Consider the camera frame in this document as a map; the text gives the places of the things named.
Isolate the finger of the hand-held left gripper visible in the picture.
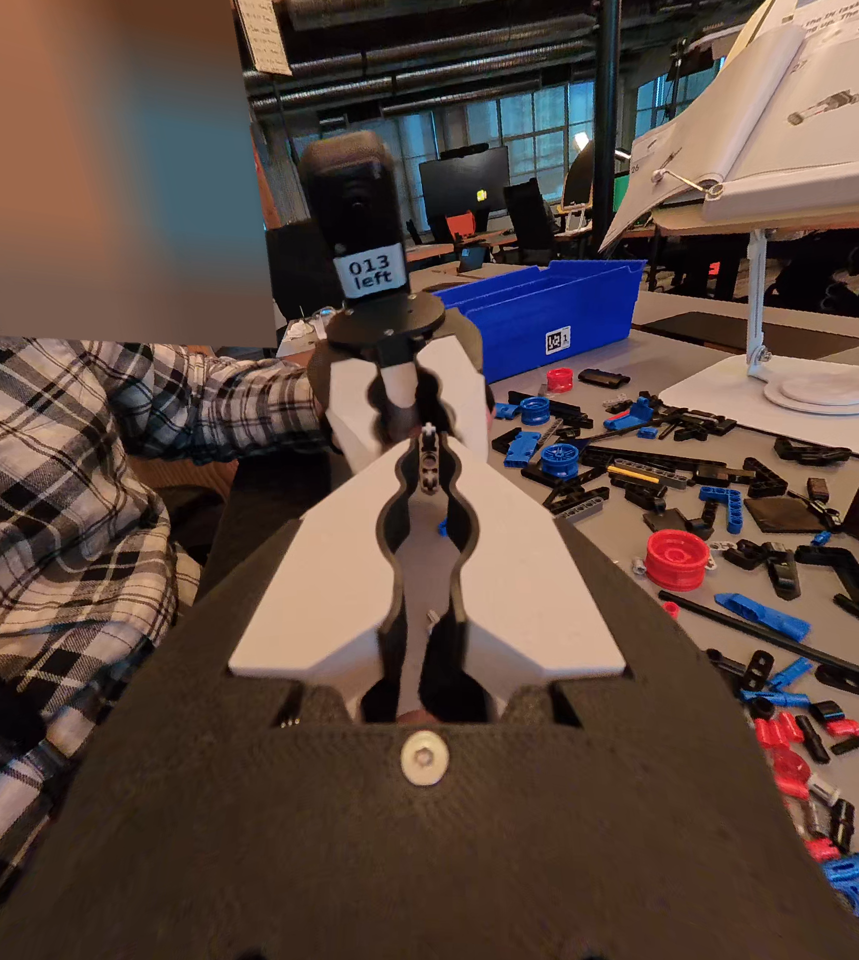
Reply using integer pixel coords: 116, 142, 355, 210
414, 333, 492, 460
323, 360, 393, 475

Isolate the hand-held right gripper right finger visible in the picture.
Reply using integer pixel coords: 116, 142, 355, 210
437, 438, 628, 725

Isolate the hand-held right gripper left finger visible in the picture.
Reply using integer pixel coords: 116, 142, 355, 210
228, 438, 431, 725

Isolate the black beam with grey axle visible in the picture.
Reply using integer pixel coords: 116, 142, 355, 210
416, 421, 443, 498

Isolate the dark rectangular desk pad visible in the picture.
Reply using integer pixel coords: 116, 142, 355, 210
635, 311, 859, 363

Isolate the black dotted mat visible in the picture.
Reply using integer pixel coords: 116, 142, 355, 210
197, 450, 359, 601

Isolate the blue storage bin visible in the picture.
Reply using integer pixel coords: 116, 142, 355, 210
437, 258, 648, 385

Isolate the black computer monitor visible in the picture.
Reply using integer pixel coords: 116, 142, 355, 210
418, 146, 512, 220

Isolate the large red toy wheel hub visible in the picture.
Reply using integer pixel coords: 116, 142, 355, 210
643, 528, 713, 594

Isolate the black curved toy panel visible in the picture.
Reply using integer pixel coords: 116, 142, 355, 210
643, 507, 702, 536

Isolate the hanging paper sheet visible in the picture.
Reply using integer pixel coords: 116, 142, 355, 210
234, 0, 294, 78

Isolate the blue angled beam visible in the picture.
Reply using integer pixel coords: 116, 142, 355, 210
699, 486, 744, 535

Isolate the pile of black toy beams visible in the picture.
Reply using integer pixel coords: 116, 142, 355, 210
489, 390, 859, 625

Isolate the blue curved toy panel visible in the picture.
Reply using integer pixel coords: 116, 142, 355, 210
714, 592, 812, 644

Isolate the long black toy axle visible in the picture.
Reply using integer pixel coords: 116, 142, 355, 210
658, 590, 859, 696

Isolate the black flat toy panel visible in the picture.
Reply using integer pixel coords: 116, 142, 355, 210
744, 495, 824, 535

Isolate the instruction booklet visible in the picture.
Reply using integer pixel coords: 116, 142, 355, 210
598, 0, 859, 252

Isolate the blue toy bracket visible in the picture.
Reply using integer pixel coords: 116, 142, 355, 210
613, 395, 661, 441

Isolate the black metal post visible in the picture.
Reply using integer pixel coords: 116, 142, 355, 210
593, 0, 623, 261

